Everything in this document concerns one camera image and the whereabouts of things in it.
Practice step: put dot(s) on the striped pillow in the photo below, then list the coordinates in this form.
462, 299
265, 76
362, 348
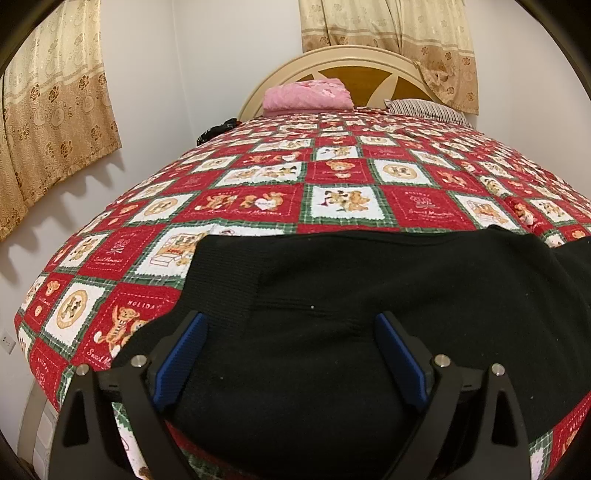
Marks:
429, 110

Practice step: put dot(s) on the white wall outlet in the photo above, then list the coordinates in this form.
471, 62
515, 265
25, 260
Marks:
7, 341

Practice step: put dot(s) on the cream bed frame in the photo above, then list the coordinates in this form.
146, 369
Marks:
39, 429

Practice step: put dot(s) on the pink folded blanket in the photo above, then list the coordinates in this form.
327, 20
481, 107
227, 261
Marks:
307, 94

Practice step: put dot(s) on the black pants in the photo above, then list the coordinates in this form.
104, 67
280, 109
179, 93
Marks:
346, 286

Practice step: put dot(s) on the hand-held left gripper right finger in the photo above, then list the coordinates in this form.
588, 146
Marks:
401, 360

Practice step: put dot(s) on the beige floral curtain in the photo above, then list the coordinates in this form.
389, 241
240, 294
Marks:
406, 37
55, 115

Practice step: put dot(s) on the cream wooden headboard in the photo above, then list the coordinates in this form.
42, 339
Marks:
360, 76

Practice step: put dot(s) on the red teddy bear printed blanket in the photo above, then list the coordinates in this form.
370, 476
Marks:
346, 198

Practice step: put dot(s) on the black object beside bed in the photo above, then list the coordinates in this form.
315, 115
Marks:
217, 131

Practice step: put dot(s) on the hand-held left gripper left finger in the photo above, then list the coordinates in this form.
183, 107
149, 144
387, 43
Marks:
182, 355

